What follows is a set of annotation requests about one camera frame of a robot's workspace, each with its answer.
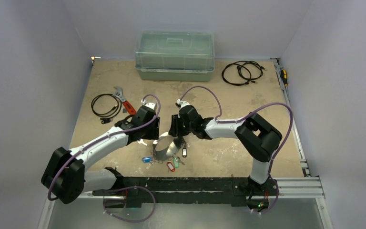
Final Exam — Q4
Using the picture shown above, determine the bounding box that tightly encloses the large metal keyring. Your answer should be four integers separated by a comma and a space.
152, 132, 186, 161

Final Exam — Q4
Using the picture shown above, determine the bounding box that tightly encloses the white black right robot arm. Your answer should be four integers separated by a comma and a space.
168, 105, 283, 194

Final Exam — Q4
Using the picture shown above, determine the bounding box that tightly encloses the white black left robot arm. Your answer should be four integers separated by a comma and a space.
41, 104, 160, 204

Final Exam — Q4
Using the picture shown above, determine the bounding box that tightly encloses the key with black tag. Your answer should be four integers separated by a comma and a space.
182, 146, 188, 158

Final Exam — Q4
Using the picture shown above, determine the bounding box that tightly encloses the key with green tag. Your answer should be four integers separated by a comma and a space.
173, 156, 185, 168

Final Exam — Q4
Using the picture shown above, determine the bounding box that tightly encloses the key with red tag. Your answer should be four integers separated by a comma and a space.
166, 161, 175, 172

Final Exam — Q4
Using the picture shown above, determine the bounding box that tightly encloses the green plastic storage box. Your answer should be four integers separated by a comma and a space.
134, 31, 215, 82

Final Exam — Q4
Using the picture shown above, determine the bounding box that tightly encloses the yellow black screwdriver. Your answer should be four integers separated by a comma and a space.
280, 69, 288, 87

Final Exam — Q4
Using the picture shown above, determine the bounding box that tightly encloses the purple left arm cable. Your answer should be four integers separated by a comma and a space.
47, 94, 162, 202

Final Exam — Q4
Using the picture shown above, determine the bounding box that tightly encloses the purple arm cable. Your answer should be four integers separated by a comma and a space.
179, 85, 294, 162
47, 94, 162, 202

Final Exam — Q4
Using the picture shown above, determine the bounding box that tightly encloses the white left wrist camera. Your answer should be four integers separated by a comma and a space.
141, 99, 158, 111

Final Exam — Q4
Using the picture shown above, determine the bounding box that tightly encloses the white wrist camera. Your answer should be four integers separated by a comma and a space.
175, 99, 190, 109
141, 99, 158, 111

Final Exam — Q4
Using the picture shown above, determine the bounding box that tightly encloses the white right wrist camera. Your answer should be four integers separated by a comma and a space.
175, 99, 190, 109

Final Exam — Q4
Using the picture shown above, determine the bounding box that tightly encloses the red handled adjustable wrench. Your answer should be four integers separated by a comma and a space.
114, 86, 137, 115

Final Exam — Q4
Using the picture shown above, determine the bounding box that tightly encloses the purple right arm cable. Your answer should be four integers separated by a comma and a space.
179, 85, 294, 162

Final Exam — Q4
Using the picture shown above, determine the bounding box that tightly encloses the black coiled cable left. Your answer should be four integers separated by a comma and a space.
91, 94, 122, 125

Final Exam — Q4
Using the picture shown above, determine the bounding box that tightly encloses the black coiled cable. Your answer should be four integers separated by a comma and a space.
221, 61, 266, 86
91, 94, 122, 125

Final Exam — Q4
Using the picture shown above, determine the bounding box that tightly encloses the black coiled cable right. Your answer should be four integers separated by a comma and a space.
221, 61, 266, 86

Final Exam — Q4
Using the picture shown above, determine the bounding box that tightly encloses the black metal base rail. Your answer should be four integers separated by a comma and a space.
93, 168, 279, 211

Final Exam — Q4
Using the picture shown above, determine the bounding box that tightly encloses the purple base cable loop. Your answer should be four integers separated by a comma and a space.
102, 185, 157, 223

